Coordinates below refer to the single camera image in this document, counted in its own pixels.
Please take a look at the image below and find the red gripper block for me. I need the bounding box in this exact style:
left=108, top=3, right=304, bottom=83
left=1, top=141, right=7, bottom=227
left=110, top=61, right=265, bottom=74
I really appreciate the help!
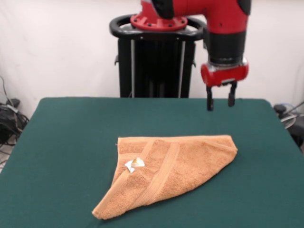
left=200, top=60, right=249, bottom=111

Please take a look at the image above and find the orange terry towel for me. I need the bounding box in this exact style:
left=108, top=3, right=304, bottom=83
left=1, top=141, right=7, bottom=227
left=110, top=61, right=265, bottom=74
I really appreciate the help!
left=92, top=134, right=239, bottom=220

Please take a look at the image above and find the grey stand base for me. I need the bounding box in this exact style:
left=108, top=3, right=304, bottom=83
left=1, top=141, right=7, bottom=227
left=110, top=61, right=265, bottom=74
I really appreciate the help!
left=281, top=113, right=297, bottom=129

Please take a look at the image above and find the dark green table cloth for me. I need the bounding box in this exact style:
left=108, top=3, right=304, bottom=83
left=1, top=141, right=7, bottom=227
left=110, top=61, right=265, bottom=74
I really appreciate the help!
left=0, top=96, right=304, bottom=228

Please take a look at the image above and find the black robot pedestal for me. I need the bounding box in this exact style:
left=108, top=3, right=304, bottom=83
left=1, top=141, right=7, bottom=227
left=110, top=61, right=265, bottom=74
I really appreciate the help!
left=109, top=14, right=206, bottom=98

